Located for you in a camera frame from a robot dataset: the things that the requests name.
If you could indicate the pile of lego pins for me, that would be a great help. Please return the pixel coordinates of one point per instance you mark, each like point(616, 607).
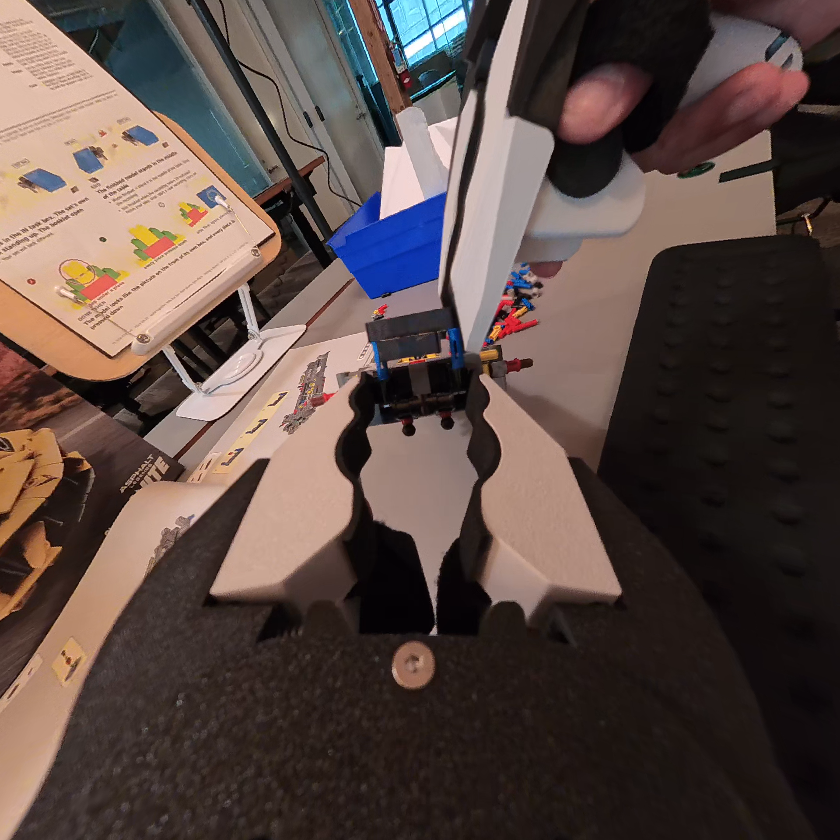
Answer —
point(515, 308)

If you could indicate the dark lego set box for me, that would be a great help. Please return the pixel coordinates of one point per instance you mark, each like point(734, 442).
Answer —
point(65, 499)

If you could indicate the lego instruction booklet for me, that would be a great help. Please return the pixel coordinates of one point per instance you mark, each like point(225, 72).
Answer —
point(59, 722)

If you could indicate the black lego beam blue pins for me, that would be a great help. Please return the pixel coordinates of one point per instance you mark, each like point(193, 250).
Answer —
point(413, 328)

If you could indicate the black stand pole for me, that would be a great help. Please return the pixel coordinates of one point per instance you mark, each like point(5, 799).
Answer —
point(262, 131)

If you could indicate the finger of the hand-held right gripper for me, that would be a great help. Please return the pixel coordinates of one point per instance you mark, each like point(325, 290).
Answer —
point(505, 210)
point(456, 197)

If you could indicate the printed instruction sheet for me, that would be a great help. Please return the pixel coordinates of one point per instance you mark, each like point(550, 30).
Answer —
point(98, 197)

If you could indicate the white cabinet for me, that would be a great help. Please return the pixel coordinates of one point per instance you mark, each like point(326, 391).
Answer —
point(433, 105)

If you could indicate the wooden side desk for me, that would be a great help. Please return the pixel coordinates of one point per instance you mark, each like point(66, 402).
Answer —
point(289, 176)

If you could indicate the blue plastic bin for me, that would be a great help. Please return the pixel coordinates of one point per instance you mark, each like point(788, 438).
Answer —
point(394, 249)

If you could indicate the red fire extinguisher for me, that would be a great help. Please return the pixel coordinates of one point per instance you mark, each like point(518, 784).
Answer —
point(398, 58)

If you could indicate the grid pane window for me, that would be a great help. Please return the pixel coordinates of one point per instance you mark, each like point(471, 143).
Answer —
point(426, 26)

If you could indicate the grey lego chassis assembly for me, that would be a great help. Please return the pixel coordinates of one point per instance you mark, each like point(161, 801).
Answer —
point(426, 394)

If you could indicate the crumpled white paper bags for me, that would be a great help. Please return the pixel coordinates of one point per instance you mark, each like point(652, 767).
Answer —
point(407, 170)

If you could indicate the small yellow red pin cluster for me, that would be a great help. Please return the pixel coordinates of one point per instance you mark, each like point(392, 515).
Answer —
point(380, 311)

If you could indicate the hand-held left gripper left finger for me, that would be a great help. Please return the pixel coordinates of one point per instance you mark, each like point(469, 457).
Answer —
point(289, 518)

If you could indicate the person's right hand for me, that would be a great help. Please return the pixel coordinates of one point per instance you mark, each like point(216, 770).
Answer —
point(735, 111)

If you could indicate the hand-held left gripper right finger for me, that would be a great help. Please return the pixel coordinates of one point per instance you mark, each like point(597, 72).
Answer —
point(544, 518)

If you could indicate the dark green mat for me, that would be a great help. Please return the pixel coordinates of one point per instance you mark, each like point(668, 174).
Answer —
point(745, 172)

